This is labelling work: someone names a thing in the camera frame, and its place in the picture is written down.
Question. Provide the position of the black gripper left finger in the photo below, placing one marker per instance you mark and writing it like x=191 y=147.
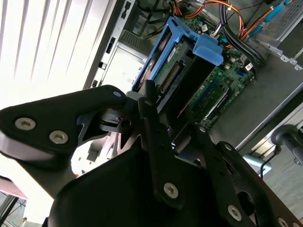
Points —
x=47 y=118

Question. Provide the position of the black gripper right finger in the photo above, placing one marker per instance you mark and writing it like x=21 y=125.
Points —
x=236 y=184

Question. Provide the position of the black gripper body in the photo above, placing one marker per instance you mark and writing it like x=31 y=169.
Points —
x=106 y=201

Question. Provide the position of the hard disk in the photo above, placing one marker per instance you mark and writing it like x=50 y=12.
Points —
x=208 y=52

